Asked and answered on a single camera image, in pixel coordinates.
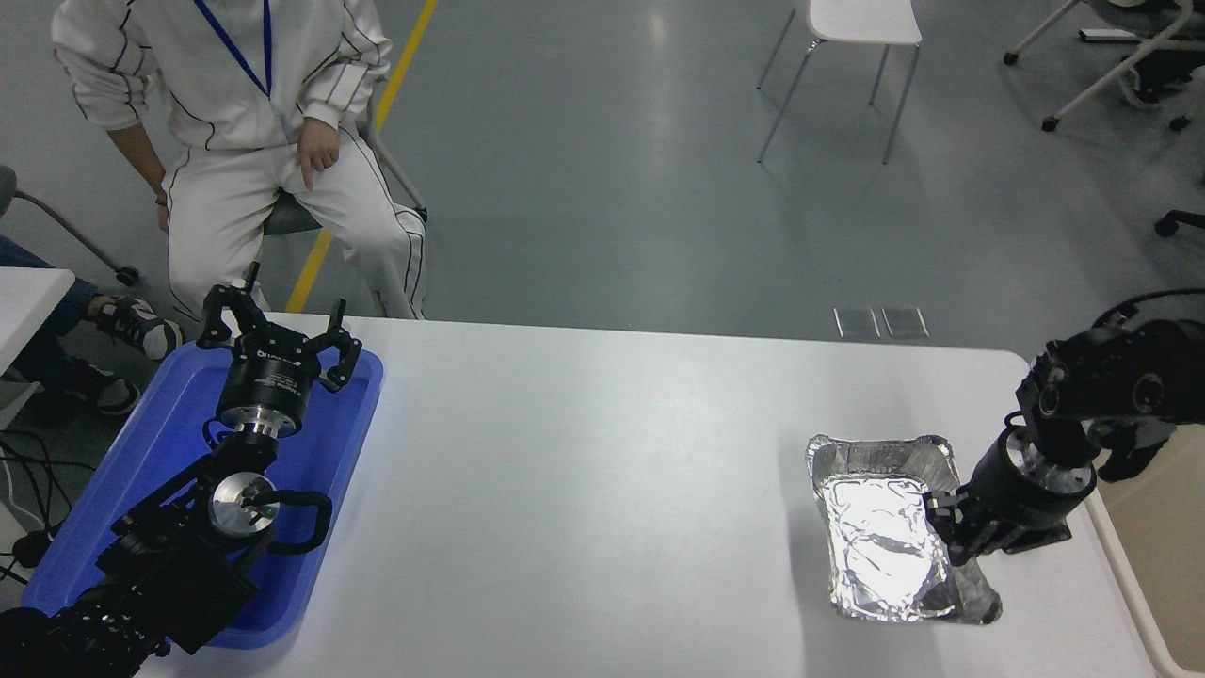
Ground blue plastic tray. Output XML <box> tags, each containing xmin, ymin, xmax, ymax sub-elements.
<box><xmin>21</xmin><ymin>341</ymin><xmax>385</xmax><ymax>651</ymax></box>

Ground person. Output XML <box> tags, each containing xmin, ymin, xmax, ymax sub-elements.
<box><xmin>0</xmin><ymin>234</ymin><xmax>185</xmax><ymax>420</ymax></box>
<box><xmin>49</xmin><ymin>0</ymin><xmax>429</xmax><ymax>323</ymax></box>

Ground white side table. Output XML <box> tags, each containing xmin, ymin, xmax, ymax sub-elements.
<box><xmin>0</xmin><ymin>267</ymin><xmax>76</xmax><ymax>378</ymax></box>

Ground large pale bin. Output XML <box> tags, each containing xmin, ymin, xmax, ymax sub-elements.
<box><xmin>1083</xmin><ymin>428</ymin><xmax>1205</xmax><ymax>678</ymax></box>

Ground blue lanyard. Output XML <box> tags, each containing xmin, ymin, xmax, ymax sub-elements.
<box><xmin>193</xmin><ymin>0</ymin><xmax>276</xmax><ymax>101</ymax></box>

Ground black cables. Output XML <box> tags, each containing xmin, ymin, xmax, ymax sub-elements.
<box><xmin>0</xmin><ymin>428</ymin><xmax>97</xmax><ymax>587</ymax></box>

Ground silver foil tray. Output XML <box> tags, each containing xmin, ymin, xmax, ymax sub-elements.
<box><xmin>806</xmin><ymin>433</ymin><xmax>1004</xmax><ymax>627</ymax></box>

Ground grey wheeled chair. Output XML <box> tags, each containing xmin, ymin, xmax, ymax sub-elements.
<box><xmin>0</xmin><ymin>165</ymin><xmax>142</xmax><ymax>287</ymax></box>

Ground person's left hand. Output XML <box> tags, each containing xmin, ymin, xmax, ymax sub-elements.
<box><xmin>296</xmin><ymin>117</ymin><xmax>343</xmax><ymax>193</ymax></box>

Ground white chair with metal legs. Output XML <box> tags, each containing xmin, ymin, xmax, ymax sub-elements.
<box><xmin>756</xmin><ymin>0</ymin><xmax>924</xmax><ymax>167</ymax></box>

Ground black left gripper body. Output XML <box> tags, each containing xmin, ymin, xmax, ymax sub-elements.
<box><xmin>217</xmin><ymin>328</ymin><xmax>329</xmax><ymax>423</ymax></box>

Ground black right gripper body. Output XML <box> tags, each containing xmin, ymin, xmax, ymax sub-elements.
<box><xmin>958</xmin><ymin>444</ymin><xmax>1076</xmax><ymax>558</ymax></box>

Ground grey seat metal chair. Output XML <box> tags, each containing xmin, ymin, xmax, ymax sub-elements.
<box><xmin>262</xmin><ymin>89</ymin><xmax>430</xmax><ymax>238</ymax></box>

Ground white wheeled chair base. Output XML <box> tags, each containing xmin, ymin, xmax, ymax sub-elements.
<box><xmin>1003</xmin><ymin>0</ymin><xmax>1205</xmax><ymax>134</ymax></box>

